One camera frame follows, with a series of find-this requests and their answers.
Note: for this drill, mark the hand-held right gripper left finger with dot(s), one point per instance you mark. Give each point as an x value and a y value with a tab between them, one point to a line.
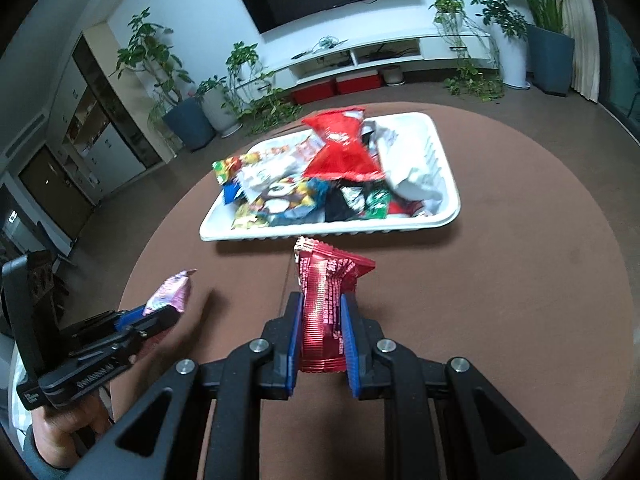
295	340

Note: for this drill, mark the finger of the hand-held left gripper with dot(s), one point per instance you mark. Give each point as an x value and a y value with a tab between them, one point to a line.
131	320
160	325

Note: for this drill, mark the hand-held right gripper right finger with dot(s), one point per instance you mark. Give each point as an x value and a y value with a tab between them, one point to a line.
350	340

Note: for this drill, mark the pink snack packet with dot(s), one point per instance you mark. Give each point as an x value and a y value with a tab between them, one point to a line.
172	290

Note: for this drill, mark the dark red snack packet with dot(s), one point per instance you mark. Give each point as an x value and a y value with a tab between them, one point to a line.
320	300

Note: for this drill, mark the blue panda snack bag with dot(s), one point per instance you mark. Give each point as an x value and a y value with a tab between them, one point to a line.
295	200

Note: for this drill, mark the white plastic tray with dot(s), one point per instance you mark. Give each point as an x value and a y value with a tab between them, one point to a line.
430	145

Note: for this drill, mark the person's left forearm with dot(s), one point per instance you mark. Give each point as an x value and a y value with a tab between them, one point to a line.
42	465

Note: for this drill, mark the person's left hand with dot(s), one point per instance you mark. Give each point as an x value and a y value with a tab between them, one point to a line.
65	420

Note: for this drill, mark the dark door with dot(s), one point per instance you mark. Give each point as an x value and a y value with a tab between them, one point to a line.
55	190

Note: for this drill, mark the pile of snack packets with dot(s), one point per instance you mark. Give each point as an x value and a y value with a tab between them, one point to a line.
340	160

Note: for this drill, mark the wooden glass-front cabinet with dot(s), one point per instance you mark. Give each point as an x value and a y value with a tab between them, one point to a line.
100	125

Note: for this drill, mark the blue-grey plant pot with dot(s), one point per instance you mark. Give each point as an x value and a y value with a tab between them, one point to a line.
550	60
187	122

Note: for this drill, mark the white plant pot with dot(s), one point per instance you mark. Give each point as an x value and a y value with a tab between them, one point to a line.
220	110
512	60

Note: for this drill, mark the trailing vine plant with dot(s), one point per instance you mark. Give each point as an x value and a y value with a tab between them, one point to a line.
270	110
472	82

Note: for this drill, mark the red storage box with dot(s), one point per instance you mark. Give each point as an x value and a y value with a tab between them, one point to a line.
359	83
313	91

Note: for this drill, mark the leafy green plant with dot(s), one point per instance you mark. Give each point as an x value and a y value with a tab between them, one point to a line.
150	55

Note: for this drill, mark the small white pot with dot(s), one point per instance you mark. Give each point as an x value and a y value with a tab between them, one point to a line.
393	75

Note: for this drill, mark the white television cabinet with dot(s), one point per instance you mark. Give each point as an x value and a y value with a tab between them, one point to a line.
440	47

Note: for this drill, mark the bushy green plant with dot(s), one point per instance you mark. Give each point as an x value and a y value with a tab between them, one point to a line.
502	12

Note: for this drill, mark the beige curtain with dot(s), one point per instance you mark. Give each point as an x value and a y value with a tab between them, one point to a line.
587	35

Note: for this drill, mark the glass sliding door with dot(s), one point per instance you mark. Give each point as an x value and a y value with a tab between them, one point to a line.
622	60

